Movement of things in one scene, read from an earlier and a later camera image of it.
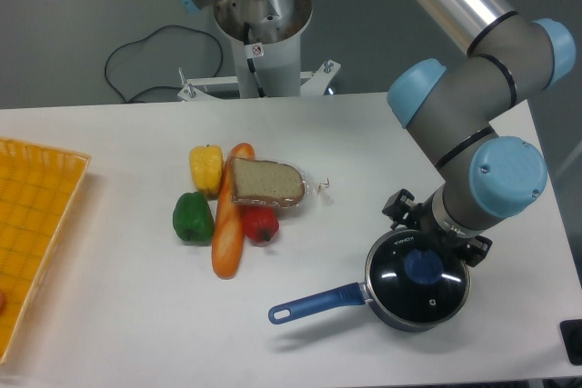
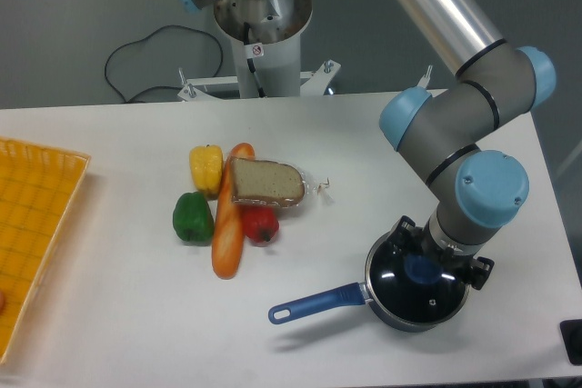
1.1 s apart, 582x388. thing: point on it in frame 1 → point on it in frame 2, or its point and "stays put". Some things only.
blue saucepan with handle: (415, 282) stays put
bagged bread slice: (274, 184) stays put
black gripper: (404, 211) → (475, 271)
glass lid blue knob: (411, 283) stays put
